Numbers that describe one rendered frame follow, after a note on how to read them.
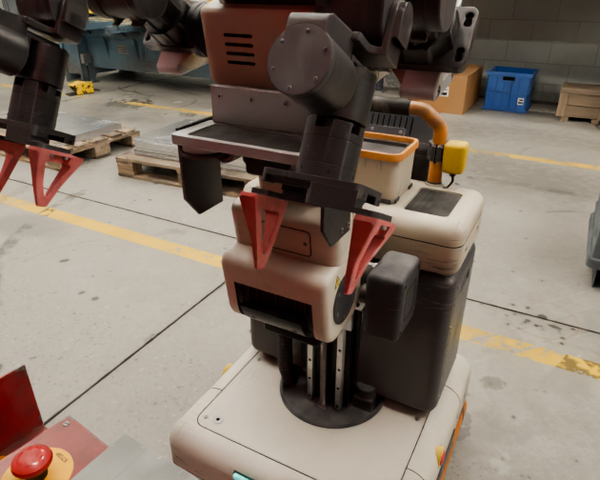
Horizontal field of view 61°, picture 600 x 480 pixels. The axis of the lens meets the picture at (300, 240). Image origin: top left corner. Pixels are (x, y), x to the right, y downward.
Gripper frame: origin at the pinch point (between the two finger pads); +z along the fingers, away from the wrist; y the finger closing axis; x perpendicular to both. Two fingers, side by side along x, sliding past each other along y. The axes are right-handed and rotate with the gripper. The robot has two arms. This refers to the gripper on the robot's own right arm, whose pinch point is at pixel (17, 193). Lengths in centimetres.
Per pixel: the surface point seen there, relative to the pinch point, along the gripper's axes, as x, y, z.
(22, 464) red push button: -9.0, 21.0, 25.5
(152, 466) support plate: -21, 46, 10
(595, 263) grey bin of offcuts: 215, 85, -12
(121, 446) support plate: -21.2, 43.3, 10.4
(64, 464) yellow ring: -4.7, 22.3, 26.5
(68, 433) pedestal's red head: -1.9, 19.1, 25.3
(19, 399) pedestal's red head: 0.2, 7.5, 25.9
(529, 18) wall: 546, -4, -265
